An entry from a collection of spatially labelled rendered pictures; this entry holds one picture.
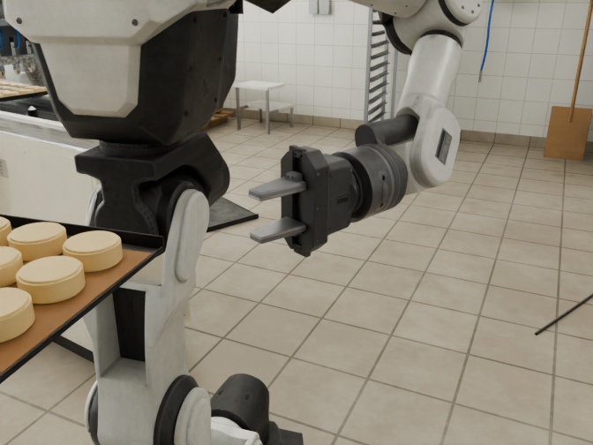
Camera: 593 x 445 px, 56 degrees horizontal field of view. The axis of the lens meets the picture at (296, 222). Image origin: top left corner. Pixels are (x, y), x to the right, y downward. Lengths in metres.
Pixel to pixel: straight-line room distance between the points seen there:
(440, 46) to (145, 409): 0.70
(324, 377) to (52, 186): 1.12
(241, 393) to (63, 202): 0.87
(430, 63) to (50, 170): 1.37
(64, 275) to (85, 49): 0.37
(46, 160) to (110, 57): 1.19
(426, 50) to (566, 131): 4.29
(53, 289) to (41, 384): 1.75
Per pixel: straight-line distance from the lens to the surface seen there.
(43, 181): 1.97
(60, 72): 0.80
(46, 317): 0.46
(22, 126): 2.01
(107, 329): 0.95
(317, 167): 0.59
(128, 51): 0.74
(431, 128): 0.73
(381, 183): 0.66
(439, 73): 0.82
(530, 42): 5.28
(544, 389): 2.18
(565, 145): 5.11
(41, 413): 2.08
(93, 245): 0.52
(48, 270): 0.48
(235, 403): 1.41
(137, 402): 0.95
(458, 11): 0.84
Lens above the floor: 1.27
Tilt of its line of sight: 22 degrees down
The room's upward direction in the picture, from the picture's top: straight up
